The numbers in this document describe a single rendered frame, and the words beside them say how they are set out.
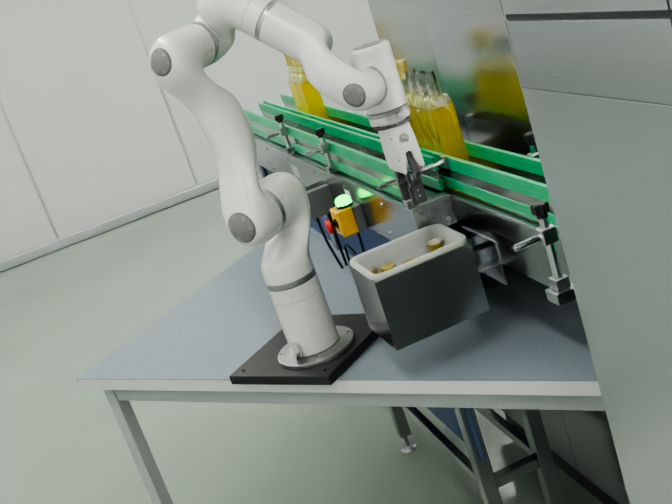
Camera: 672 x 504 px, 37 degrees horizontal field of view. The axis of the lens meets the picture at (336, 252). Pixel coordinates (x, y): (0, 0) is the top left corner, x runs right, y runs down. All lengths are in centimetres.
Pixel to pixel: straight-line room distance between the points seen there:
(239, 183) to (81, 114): 589
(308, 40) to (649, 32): 106
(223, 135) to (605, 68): 120
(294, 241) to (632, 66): 131
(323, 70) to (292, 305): 60
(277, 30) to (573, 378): 90
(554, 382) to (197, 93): 95
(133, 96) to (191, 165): 71
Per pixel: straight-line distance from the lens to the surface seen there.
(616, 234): 125
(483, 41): 224
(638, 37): 107
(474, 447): 259
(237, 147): 218
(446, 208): 223
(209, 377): 251
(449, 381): 209
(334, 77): 192
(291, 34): 202
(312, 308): 227
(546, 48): 124
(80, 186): 808
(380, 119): 198
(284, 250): 226
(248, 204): 215
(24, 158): 804
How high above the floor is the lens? 168
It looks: 18 degrees down
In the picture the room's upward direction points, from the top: 19 degrees counter-clockwise
